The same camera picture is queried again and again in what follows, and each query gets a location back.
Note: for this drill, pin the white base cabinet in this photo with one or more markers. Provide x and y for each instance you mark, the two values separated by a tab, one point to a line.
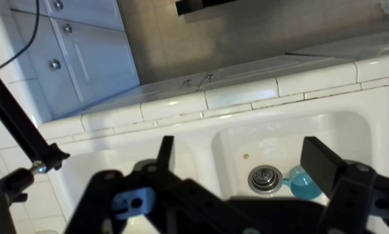
98	65

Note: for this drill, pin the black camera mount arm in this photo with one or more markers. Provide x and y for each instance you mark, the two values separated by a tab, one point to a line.
16	121

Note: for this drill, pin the teal plastic cup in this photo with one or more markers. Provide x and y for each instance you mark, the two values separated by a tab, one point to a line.
305	186

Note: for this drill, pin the round metal cabinet knob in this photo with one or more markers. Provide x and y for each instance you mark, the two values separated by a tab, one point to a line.
55	65
58	4
67	28

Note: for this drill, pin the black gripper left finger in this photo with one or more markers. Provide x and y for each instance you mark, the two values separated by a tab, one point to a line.
166	151

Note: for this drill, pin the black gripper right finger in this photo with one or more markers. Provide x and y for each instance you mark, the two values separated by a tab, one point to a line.
324	164

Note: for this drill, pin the white ceramic sink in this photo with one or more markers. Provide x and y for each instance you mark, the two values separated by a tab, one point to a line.
289	138

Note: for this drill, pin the metal sink drain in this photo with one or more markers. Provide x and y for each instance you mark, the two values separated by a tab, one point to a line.
264	179

